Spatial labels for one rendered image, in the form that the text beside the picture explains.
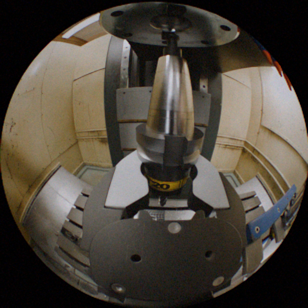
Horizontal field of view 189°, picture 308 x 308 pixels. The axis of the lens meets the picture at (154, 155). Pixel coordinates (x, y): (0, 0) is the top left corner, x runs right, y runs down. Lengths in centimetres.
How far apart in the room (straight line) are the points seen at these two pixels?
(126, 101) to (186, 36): 46
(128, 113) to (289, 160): 122
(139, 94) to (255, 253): 64
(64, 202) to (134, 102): 89
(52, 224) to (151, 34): 103
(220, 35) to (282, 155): 100
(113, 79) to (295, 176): 141
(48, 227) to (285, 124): 196
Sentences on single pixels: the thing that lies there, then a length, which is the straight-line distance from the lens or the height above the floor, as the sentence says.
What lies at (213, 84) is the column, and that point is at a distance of 65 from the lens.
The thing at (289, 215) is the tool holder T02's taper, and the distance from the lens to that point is 32.
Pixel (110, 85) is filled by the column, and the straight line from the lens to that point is 65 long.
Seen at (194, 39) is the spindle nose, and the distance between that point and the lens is 18.
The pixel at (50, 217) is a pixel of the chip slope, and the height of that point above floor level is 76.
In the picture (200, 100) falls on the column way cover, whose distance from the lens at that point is 56.
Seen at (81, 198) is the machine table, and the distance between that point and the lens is 66.
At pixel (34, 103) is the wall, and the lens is 108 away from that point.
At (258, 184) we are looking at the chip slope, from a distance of 118.
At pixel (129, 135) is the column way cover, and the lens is 58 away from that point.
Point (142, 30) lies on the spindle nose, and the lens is 16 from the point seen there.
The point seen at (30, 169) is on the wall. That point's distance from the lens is 105.
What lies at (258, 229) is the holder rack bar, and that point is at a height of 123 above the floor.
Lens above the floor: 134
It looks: 30 degrees down
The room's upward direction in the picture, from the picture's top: 1 degrees clockwise
